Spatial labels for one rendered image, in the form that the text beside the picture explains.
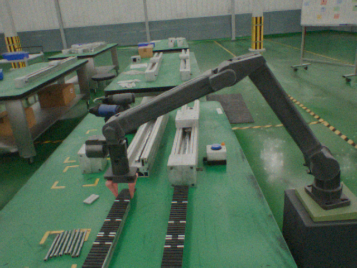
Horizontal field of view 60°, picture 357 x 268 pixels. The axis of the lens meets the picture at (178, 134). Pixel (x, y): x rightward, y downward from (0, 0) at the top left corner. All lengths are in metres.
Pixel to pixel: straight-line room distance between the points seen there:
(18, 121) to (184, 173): 2.58
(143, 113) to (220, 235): 0.41
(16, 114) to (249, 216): 2.83
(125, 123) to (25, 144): 2.68
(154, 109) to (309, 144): 0.46
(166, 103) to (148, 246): 0.40
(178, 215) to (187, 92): 0.36
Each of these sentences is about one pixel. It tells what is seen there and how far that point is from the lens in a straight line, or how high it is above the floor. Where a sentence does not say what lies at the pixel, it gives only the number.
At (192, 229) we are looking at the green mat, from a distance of 0.95.
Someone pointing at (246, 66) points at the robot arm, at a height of 1.23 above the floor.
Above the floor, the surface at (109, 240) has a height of 0.81.
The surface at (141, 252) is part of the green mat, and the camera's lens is 0.90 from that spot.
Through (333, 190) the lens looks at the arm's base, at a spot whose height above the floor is 0.85.
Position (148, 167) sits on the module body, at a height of 0.82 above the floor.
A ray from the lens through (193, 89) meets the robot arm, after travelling 0.86.
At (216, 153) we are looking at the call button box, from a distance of 1.26.
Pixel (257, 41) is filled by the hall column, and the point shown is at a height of 0.32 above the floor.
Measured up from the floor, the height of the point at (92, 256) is 0.81.
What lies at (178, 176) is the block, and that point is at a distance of 1.12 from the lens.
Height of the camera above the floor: 1.37
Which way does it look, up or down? 21 degrees down
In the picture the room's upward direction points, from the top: 5 degrees counter-clockwise
